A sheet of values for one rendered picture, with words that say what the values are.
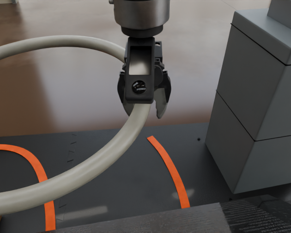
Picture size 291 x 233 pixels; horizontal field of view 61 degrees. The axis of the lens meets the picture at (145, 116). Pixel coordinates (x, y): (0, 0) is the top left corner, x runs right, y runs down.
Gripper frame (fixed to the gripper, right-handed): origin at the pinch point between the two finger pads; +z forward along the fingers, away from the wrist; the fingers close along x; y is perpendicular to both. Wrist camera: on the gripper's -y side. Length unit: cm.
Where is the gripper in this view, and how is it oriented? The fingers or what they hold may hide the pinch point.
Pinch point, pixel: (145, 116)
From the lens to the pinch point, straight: 53.2
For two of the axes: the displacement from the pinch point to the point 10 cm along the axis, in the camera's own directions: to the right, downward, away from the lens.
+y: 0.2, -6.9, 7.2
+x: -10.0, 0.1, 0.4
